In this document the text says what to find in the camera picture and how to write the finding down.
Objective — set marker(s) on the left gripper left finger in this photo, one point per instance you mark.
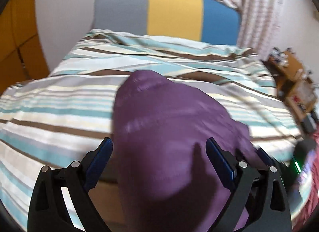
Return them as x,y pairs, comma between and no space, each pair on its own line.
47,209

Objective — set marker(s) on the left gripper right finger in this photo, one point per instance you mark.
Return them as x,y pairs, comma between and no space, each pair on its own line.
260,192

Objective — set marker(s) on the purple quilted down jacket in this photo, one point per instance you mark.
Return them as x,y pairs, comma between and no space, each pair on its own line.
160,128

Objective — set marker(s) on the wooden chair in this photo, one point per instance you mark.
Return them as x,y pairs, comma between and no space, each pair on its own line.
301,98

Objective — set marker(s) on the striped bed duvet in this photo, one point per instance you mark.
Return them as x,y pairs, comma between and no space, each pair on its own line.
58,119

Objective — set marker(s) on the wooden desk with clutter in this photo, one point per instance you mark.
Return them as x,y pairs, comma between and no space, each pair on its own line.
285,68

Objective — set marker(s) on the orange wooden wardrobe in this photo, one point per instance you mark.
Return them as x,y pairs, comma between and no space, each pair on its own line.
22,57

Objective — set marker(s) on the grey yellow blue headboard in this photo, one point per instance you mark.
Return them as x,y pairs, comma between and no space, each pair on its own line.
200,20

